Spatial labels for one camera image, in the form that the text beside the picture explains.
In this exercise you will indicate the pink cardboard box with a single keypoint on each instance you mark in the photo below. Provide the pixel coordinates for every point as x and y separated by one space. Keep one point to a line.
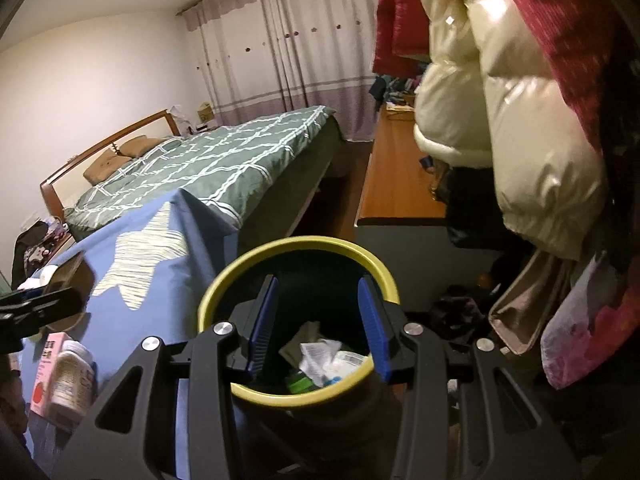
41 375

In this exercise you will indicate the beige bag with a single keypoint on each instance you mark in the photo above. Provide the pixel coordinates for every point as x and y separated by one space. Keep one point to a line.
525 305

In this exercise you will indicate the blue star print tablecloth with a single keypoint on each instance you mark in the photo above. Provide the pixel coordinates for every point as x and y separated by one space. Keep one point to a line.
115 320

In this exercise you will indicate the dark clothes pile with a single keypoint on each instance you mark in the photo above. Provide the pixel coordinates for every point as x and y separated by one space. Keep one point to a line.
32 250

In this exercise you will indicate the colourful clothes pile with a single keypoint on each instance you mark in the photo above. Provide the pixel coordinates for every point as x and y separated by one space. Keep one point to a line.
395 90

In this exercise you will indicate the black hanging garment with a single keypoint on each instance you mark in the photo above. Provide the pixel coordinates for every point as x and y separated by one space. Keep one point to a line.
472 205

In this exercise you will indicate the green checked duvet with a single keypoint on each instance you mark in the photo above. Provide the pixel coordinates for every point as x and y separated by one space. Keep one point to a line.
210 160

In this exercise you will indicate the plain red jacket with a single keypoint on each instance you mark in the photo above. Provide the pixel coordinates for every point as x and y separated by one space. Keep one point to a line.
400 15

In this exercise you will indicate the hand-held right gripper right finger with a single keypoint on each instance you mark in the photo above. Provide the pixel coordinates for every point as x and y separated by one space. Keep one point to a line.
372 330

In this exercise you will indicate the white nightstand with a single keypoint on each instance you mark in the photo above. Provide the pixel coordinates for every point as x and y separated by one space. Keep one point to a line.
62 250

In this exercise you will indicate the cream puffer jacket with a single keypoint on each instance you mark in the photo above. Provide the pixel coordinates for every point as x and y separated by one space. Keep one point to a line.
525 135

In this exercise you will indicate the red dotted quilted jacket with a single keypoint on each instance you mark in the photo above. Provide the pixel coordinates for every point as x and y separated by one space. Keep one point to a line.
575 35

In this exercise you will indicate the wooden bed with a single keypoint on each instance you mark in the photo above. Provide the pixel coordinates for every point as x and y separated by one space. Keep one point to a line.
310 185

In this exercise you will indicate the pink floral bag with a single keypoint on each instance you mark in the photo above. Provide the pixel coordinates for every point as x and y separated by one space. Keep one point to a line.
585 330

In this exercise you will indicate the clear plastic bag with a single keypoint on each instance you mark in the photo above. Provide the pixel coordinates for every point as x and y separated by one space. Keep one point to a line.
317 360

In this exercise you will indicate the brown pillow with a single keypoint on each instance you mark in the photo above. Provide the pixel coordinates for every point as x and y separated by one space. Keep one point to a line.
105 167
140 146

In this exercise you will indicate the yellow rimmed trash bin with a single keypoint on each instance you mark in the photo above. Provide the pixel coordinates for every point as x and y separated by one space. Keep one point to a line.
300 243

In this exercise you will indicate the white labelled packet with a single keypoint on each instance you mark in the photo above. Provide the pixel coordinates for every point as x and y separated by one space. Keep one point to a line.
350 362

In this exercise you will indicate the green plastic packet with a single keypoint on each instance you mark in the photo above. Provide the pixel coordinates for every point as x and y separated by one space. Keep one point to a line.
300 384

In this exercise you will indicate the white pill bottle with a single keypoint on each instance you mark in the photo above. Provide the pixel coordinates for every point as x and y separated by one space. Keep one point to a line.
72 380

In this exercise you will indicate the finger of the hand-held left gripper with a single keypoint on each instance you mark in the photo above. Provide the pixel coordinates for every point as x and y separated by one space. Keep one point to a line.
50 303
20 335

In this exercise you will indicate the wooden side desk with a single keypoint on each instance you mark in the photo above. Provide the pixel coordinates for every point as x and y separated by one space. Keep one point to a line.
400 175

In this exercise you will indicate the pink and white curtain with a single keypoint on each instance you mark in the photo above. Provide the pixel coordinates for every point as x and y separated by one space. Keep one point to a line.
300 60

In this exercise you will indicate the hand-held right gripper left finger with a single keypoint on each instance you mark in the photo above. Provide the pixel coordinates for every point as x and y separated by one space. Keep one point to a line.
262 330

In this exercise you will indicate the brown tissue box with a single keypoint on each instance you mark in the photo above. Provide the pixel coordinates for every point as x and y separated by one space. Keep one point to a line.
205 112

